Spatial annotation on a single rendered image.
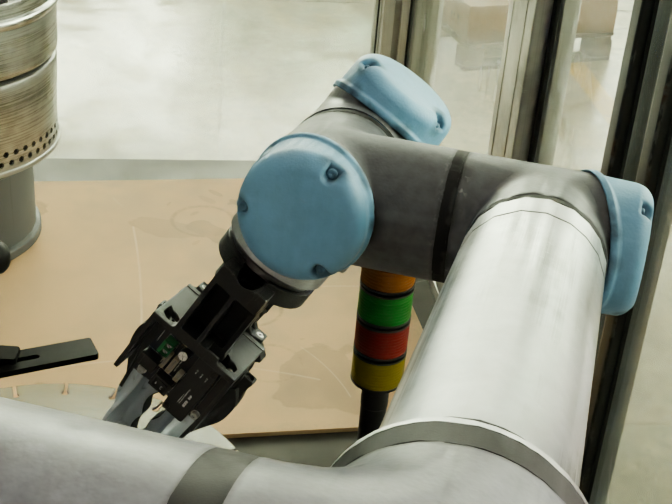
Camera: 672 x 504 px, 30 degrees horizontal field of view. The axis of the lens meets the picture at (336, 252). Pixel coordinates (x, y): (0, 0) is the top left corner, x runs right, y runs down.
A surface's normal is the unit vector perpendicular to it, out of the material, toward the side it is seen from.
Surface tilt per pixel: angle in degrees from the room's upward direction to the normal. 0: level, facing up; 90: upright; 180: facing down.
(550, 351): 29
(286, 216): 80
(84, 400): 0
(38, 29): 90
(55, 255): 0
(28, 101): 90
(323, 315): 0
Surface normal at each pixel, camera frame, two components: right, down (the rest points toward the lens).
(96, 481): 0.05, -0.82
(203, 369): -0.28, 0.27
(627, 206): -0.02, -0.55
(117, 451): 0.14, -0.95
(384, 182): -0.13, -0.27
